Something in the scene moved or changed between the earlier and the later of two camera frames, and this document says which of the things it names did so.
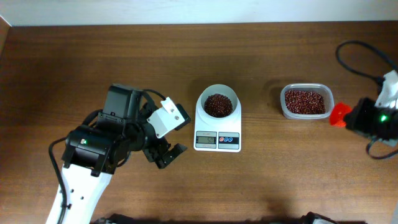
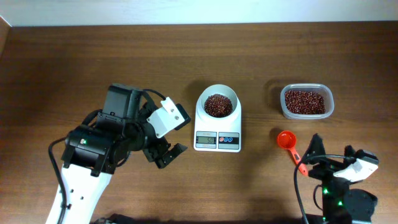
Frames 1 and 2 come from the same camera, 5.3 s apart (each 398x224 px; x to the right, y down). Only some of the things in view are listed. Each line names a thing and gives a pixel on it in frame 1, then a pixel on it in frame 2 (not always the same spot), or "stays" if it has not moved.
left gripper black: (151, 154) stays
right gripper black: (354, 119) to (328, 168)
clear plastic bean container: (307, 101) stays
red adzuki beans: (305, 102) stays
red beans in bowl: (217, 106) stays
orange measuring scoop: (337, 115) to (286, 139)
